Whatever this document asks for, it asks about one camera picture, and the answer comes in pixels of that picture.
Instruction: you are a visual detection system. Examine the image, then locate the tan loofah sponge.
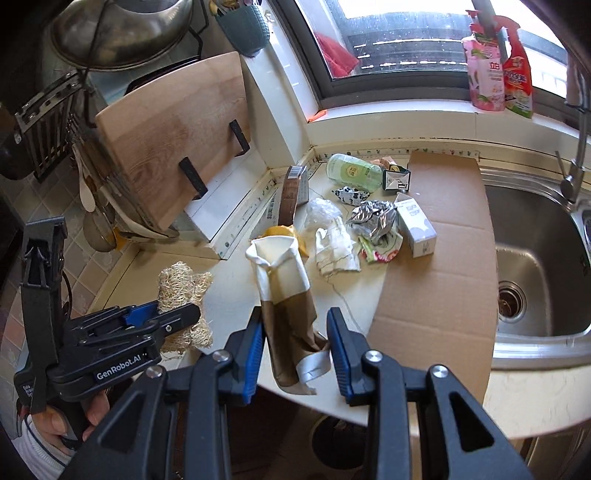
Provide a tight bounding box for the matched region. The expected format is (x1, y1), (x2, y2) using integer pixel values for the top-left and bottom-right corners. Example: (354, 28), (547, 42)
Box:
(157, 261), (213, 356)

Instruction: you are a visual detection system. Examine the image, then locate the brown white paper carton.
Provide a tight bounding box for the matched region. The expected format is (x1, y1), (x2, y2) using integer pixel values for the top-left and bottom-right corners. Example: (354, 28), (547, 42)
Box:
(245, 235), (331, 395)

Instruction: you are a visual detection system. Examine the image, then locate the white paper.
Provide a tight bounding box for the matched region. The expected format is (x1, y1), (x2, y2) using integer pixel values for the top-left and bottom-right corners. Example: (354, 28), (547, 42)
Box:
(315, 217), (361, 277)

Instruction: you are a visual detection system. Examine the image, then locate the green pink snack wrapper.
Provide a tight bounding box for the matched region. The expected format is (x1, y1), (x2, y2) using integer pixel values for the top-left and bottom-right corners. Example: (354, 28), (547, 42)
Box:
(359, 232), (404, 264)

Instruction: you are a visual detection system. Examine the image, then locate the small white box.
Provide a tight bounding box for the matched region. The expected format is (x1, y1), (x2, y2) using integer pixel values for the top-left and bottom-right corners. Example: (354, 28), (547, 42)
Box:
(394, 193), (438, 258)

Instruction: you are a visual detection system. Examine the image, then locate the silver foil bag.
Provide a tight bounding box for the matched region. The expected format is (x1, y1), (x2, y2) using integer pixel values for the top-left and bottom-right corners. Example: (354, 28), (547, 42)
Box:
(346, 200), (398, 244)

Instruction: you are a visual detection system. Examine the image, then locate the yellow cracker bag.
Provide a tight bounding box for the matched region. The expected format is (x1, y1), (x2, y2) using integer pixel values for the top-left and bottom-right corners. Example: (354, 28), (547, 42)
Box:
(263, 225), (310, 261)

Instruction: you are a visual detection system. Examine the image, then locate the black white spotted wrapper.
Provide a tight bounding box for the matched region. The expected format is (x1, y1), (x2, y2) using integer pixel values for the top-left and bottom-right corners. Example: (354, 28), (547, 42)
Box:
(332, 186), (370, 207)

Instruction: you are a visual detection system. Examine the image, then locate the brown white coffee box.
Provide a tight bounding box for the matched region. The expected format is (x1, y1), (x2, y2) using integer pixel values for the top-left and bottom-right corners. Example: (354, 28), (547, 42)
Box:
(263, 166), (310, 228)

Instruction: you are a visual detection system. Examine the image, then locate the clear plastic bag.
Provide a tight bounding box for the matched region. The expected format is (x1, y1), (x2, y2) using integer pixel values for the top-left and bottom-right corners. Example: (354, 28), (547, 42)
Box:
(304, 198), (342, 231)

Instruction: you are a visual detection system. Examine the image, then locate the round trash bin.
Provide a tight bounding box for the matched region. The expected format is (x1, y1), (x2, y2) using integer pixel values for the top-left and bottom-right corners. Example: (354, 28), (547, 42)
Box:
(311, 416), (368, 471)

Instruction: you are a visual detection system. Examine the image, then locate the chrome kitchen faucet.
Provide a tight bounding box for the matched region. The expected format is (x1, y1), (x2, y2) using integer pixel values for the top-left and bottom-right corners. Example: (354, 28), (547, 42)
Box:
(555, 55), (590, 204)

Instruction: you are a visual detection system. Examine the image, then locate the person left hand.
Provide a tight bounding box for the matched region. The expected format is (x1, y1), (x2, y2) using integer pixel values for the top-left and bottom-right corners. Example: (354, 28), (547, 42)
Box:
(27, 390), (110, 456)

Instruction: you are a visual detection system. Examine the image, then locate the metal strainer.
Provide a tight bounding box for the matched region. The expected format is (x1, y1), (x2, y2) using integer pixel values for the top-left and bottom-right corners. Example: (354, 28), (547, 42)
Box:
(83, 209), (116, 253)

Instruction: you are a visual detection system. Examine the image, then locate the flat brown cardboard sheet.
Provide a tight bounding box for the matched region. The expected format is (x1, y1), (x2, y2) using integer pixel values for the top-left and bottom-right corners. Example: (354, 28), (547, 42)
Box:
(366, 150), (499, 444)

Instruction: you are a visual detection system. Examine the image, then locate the white rice paddle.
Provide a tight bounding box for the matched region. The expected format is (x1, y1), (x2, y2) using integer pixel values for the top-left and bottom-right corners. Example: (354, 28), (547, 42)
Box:
(72, 145), (96, 213)

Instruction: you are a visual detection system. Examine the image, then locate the wooden cutting board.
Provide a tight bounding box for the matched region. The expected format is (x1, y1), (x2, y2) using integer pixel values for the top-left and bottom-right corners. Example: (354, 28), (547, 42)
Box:
(95, 52), (250, 230)

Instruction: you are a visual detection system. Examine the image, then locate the green white cigarette box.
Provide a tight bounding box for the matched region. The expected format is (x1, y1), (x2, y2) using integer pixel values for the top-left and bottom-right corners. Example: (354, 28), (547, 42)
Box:
(382, 166), (412, 193)

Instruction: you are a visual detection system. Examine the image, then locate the green drink bottle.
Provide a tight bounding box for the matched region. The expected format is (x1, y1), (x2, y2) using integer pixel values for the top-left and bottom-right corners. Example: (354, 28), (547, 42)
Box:
(325, 153), (383, 192)

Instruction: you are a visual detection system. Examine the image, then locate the stainless steel sink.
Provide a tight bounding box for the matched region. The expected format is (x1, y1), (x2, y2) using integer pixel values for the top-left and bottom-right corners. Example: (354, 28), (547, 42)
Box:
(481, 168), (591, 370)

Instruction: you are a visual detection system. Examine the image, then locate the teal hanging basket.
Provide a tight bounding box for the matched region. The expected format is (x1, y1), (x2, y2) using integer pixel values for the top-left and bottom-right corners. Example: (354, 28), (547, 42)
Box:
(216, 1), (270, 58)

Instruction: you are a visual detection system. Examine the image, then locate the red spray bottle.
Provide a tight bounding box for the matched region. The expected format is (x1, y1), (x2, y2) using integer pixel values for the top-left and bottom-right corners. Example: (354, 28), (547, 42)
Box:
(495, 15), (533, 119)

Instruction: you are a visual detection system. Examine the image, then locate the pink refill pouch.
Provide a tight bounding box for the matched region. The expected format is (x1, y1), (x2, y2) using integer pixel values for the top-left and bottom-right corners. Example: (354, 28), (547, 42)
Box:
(462, 10), (505, 112)

